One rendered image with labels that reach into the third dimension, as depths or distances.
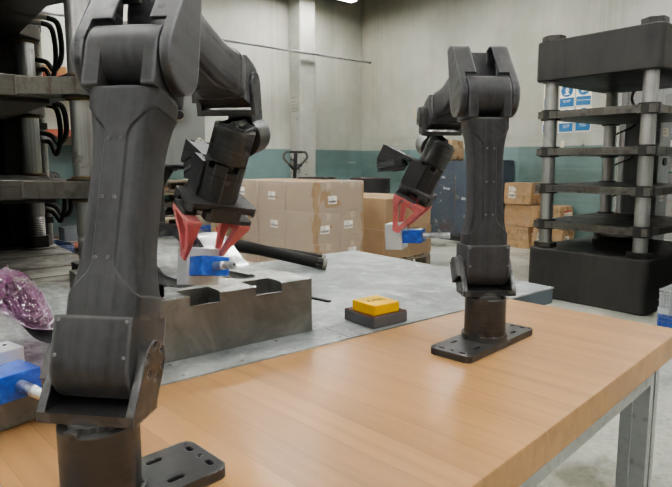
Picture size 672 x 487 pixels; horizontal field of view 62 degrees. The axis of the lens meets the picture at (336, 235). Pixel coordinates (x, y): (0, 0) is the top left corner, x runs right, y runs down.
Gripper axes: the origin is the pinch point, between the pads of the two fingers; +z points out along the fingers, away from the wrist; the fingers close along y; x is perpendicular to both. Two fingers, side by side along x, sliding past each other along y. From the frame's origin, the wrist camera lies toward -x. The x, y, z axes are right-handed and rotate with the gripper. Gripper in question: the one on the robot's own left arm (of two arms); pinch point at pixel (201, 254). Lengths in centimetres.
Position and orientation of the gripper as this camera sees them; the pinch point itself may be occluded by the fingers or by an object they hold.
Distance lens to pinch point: 85.4
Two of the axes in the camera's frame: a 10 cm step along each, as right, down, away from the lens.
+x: 5.3, 4.3, -7.3
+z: -3.1, 9.0, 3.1
